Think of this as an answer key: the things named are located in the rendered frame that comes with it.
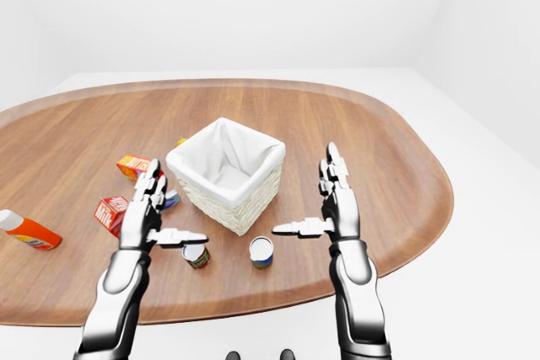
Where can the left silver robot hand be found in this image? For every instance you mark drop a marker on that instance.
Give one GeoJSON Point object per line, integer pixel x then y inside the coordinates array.
{"type": "Point", "coordinates": [139, 216]}

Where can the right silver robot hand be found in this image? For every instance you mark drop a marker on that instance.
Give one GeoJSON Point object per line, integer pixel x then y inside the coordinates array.
{"type": "Point", "coordinates": [343, 212]}

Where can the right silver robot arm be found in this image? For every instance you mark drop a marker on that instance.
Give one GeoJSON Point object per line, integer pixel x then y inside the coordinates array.
{"type": "Point", "coordinates": [358, 301]}

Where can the white woven basket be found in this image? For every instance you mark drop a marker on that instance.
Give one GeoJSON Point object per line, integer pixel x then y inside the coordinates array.
{"type": "Point", "coordinates": [228, 174]}

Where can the red milk carton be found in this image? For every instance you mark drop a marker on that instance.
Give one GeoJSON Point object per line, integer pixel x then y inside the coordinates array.
{"type": "Point", "coordinates": [110, 213]}

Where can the blue and white box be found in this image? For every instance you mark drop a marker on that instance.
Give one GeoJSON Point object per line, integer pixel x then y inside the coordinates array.
{"type": "Point", "coordinates": [172, 200]}

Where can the orange butter box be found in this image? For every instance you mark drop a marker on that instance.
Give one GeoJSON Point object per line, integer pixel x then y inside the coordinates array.
{"type": "Point", "coordinates": [133, 166]}

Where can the red and green tin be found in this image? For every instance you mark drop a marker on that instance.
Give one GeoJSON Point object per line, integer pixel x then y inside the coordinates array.
{"type": "Point", "coordinates": [196, 255]}

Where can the small yellow object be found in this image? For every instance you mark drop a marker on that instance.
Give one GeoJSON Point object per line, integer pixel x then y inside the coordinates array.
{"type": "Point", "coordinates": [181, 141]}

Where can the blue and yellow tin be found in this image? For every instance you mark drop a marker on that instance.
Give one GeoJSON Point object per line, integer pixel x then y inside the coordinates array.
{"type": "Point", "coordinates": [261, 252]}

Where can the orange bottle with white cap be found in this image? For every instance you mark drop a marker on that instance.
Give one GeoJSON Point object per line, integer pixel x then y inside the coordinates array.
{"type": "Point", "coordinates": [29, 232]}

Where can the small dark shape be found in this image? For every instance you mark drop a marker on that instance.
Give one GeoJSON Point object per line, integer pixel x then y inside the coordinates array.
{"type": "Point", "coordinates": [287, 354]}
{"type": "Point", "coordinates": [233, 355]}

